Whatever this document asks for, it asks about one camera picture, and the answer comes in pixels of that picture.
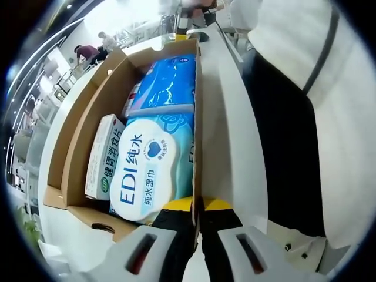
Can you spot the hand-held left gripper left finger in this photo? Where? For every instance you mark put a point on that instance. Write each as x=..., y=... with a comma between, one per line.
x=173, y=235

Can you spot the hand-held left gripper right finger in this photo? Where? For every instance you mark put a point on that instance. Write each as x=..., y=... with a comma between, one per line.
x=223, y=223

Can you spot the blue plastic packet soft item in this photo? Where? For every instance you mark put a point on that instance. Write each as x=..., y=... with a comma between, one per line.
x=167, y=85

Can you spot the teal wet wipes pack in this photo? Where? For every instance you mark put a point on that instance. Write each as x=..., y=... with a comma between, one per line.
x=147, y=164

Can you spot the white medicine box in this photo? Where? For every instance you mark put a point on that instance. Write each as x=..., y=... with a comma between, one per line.
x=102, y=158

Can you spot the brown cardboard shoe box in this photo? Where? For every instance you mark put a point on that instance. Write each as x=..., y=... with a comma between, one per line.
x=85, y=141

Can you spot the black computer mouse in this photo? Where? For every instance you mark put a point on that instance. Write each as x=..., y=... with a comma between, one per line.
x=204, y=37

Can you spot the green potted plant white pot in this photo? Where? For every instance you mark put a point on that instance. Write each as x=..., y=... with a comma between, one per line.
x=30, y=229

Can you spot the white bracket with screws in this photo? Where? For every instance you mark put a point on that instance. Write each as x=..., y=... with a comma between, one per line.
x=296, y=243

